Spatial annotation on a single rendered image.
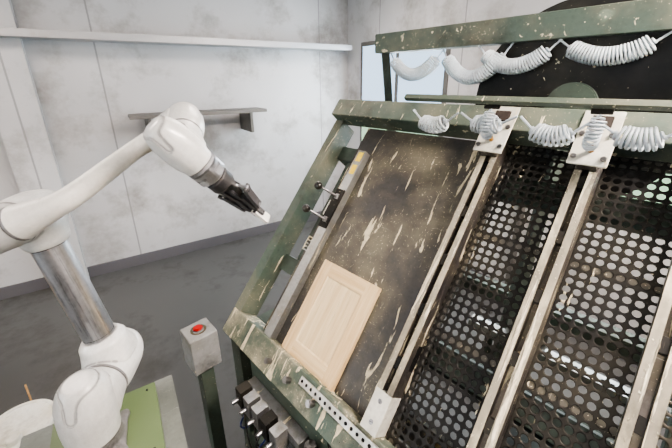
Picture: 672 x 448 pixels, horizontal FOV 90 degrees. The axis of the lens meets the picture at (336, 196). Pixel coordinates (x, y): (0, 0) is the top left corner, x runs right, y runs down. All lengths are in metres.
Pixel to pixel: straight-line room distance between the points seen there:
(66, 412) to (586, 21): 2.15
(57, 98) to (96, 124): 0.35
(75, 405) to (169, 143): 0.85
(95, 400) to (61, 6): 3.39
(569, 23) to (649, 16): 0.23
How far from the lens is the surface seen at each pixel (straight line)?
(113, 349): 1.52
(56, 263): 1.40
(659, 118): 1.32
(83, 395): 1.40
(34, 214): 1.15
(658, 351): 1.12
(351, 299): 1.40
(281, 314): 1.59
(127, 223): 4.31
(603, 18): 1.65
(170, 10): 4.17
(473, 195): 1.32
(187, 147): 0.94
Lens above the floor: 1.96
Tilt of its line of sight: 19 degrees down
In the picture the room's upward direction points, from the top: 1 degrees counter-clockwise
